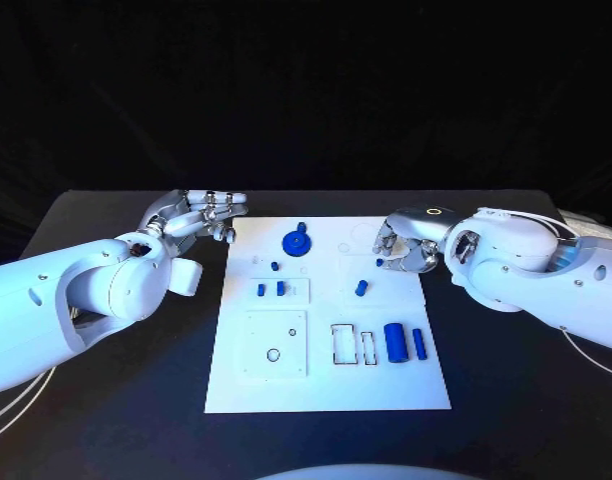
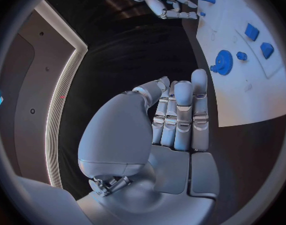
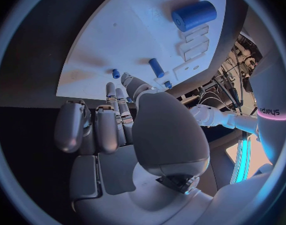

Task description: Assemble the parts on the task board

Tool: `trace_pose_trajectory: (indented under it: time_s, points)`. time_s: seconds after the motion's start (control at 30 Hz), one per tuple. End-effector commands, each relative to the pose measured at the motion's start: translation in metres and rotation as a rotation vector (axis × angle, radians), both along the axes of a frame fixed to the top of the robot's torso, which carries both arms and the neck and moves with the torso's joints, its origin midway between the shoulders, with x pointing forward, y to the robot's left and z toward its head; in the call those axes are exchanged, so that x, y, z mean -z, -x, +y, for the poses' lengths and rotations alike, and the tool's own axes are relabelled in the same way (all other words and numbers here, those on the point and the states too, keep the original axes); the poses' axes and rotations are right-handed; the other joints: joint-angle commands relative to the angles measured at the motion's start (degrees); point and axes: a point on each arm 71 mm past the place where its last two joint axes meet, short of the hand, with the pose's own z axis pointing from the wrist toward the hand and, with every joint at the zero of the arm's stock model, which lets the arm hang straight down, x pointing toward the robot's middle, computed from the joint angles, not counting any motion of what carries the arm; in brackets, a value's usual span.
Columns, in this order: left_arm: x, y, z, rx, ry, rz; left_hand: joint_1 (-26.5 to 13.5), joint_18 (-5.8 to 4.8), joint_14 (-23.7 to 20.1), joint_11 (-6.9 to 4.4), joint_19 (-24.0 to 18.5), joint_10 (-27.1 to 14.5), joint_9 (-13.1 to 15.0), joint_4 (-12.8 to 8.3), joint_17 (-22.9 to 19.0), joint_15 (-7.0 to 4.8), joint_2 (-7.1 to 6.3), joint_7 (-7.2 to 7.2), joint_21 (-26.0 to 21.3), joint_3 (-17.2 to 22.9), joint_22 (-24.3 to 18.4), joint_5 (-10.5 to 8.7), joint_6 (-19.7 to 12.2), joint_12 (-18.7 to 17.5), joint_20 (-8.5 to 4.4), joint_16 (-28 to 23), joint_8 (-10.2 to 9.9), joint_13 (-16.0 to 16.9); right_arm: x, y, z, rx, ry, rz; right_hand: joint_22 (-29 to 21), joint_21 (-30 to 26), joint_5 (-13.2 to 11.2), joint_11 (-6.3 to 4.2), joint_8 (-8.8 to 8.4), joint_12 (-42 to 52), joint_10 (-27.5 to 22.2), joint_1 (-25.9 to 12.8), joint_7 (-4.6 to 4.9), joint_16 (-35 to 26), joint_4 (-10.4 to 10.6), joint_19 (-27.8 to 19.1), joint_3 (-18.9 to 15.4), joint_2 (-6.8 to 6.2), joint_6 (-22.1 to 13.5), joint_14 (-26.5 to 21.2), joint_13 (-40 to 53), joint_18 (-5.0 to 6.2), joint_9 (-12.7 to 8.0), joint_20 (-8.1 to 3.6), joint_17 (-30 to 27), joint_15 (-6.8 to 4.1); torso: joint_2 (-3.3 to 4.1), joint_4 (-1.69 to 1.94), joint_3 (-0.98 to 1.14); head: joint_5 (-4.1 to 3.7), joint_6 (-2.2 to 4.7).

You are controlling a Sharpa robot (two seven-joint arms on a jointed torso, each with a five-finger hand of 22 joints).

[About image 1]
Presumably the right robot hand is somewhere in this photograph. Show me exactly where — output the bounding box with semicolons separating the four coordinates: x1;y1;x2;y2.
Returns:
371;205;474;273

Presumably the thick long blue cylinder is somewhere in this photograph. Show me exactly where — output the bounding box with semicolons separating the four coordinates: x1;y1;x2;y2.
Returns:
383;322;413;364

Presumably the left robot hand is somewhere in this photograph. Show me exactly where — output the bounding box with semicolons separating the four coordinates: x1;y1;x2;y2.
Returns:
138;189;250;260

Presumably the white task board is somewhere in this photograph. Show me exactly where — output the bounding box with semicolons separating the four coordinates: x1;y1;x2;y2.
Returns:
204;216;453;414

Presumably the white crumpled cloth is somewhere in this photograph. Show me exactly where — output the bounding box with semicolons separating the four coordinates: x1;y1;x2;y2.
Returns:
556;208;612;242

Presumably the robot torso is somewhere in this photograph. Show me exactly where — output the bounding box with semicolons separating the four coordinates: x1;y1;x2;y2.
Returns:
254;463;495;480

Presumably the blue gear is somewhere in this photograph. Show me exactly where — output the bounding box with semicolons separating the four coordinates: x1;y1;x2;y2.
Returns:
280;221;315;258

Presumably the thin long blue cylinder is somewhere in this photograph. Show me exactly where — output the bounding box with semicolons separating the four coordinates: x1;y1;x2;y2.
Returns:
412;328;429;362

